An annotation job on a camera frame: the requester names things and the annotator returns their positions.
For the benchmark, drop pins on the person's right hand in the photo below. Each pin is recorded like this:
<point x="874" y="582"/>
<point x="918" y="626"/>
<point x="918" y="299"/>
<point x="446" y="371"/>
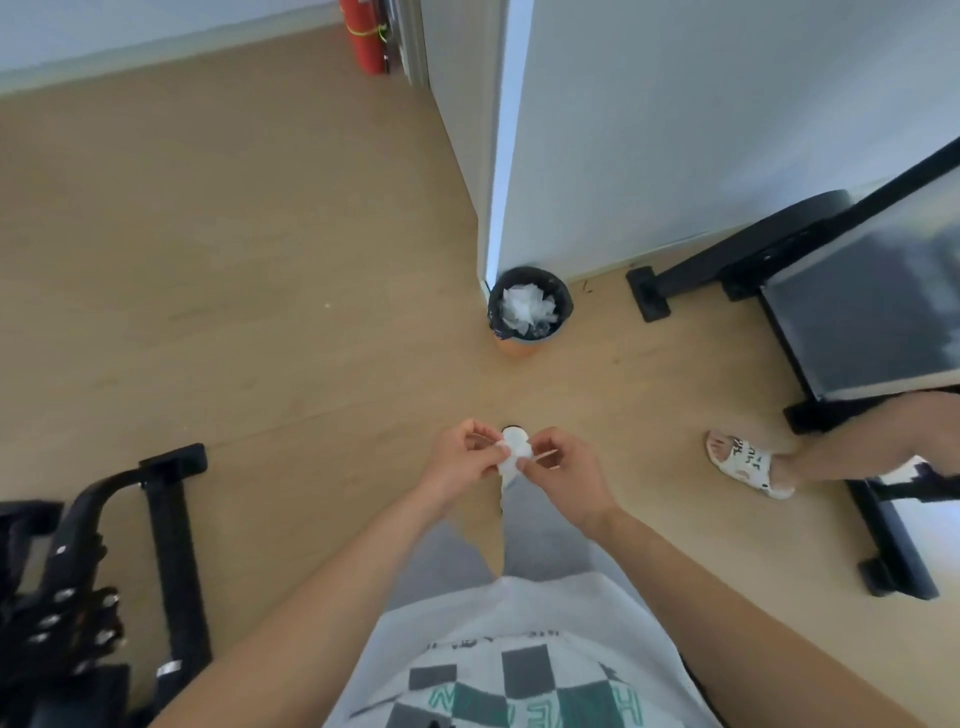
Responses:
<point x="574" y="484"/>

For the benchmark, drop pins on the person's left hand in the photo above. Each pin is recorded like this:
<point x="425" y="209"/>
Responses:
<point x="450" y="469"/>

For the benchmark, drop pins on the person's left thumb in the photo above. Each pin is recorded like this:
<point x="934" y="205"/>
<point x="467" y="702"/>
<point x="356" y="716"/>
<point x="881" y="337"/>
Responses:
<point x="486" y="459"/>

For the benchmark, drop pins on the person's right thumb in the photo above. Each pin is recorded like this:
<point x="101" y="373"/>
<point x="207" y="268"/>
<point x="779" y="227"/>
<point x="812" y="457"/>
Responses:
<point x="535" y="469"/>

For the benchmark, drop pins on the white tissue piece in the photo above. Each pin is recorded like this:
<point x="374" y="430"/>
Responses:
<point x="511" y="459"/>

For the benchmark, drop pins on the person's left forearm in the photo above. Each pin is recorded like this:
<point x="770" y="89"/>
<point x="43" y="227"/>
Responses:
<point x="315" y="615"/>

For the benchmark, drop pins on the person's right forearm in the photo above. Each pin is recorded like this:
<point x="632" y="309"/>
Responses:
<point x="735" y="622"/>

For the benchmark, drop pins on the grey trousers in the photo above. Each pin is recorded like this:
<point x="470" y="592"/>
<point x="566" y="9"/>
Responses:
<point x="450" y="555"/>

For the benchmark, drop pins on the bin with black bag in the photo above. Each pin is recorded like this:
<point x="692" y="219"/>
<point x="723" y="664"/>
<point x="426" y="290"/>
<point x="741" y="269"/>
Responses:
<point x="529" y="307"/>

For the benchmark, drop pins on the white crumpled tissues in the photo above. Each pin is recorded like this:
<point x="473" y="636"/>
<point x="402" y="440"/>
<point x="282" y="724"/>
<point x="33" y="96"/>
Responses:
<point x="529" y="307"/>

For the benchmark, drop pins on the white checkered print t-shirt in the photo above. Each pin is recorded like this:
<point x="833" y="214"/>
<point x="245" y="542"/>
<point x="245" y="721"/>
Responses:
<point x="517" y="660"/>

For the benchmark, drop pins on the white patterned slipper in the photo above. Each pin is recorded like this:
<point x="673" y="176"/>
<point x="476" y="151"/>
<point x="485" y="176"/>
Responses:
<point x="750" y="466"/>

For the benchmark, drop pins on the black curved floor stand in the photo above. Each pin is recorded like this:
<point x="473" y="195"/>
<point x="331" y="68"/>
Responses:
<point x="750" y="255"/>

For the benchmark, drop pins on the black framed translucent panel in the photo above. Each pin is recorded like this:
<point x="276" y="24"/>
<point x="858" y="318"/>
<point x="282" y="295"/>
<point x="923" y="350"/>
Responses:
<point x="870" y="300"/>

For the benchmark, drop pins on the black metal bolted equipment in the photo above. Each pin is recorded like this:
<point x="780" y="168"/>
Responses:
<point x="90" y="592"/>

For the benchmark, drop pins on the red fire extinguisher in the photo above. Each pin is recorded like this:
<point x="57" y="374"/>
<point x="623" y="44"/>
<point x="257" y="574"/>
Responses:
<point x="366" y="34"/>

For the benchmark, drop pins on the dark door frame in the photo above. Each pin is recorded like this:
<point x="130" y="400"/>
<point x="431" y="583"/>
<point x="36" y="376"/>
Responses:
<point x="411" y="37"/>

